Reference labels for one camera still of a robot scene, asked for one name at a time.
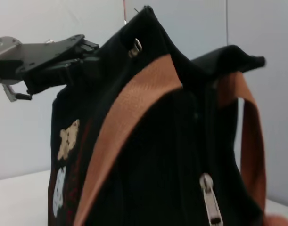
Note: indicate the silver metal main zipper pull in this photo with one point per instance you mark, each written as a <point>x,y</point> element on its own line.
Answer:
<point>211,200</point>

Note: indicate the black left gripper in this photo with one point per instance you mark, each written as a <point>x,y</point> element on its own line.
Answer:
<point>44,63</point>

